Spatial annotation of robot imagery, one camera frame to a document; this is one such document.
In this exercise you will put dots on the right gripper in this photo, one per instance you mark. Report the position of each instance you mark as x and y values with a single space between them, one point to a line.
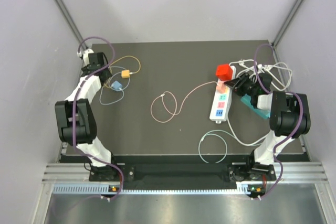
238 83

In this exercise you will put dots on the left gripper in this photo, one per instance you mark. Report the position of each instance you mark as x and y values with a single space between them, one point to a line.
107 73

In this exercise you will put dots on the light blue usb charger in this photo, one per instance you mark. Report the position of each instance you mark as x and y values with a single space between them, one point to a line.
116 86

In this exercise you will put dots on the yellow usb charger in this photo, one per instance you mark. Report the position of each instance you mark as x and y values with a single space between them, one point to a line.
125 74

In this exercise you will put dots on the white power strip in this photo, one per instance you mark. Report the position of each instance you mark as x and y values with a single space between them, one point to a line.
221 103

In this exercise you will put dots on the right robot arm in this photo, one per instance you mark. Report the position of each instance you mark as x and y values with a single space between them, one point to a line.
289 114

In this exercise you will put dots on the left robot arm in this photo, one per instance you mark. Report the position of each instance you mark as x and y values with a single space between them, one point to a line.
75 119

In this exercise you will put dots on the red cube socket adapter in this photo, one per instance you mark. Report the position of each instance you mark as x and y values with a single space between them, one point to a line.
224 72

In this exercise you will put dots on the pink usb charger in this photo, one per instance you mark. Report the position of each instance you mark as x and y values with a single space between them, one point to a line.
221 87

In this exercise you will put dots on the teal power strip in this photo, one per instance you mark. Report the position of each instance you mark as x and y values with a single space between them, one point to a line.
246 100

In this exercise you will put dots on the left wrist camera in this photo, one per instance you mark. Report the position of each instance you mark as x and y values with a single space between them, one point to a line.
85 53

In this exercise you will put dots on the right aluminium frame post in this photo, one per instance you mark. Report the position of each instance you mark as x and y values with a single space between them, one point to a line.
287 22

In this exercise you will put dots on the aluminium frame post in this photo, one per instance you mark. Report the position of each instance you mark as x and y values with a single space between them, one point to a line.
287 22
69 20

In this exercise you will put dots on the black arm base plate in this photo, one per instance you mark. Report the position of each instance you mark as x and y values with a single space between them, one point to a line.
226 172

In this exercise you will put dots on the left aluminium frame post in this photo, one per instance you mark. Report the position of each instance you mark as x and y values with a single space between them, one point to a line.
69 20

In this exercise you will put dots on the aluminium front rail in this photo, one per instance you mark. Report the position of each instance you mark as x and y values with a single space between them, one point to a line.
293 173

